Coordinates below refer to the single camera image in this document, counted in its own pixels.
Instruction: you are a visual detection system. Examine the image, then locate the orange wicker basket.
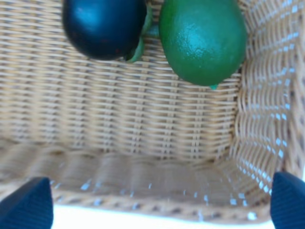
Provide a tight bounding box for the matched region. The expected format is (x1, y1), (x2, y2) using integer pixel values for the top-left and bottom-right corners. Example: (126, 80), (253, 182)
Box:
(0, 0), (305, 224)

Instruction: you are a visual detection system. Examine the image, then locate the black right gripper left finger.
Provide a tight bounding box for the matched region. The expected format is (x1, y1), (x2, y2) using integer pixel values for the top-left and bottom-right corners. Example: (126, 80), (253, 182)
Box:
(0, 177), (53, 229)

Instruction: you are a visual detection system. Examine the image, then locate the dark mangosteen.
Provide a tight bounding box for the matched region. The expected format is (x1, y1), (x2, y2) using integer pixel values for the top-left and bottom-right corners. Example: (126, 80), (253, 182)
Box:
(61, 0), (159, 62)

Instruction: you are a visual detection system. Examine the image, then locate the green lime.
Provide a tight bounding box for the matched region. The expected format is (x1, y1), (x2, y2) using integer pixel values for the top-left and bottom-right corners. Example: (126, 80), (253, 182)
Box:
(159, 0), (247, 87)

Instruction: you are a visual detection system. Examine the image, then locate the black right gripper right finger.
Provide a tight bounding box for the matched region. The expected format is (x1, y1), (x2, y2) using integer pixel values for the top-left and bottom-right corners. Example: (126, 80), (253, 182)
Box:
(270, 172), (305, 229)

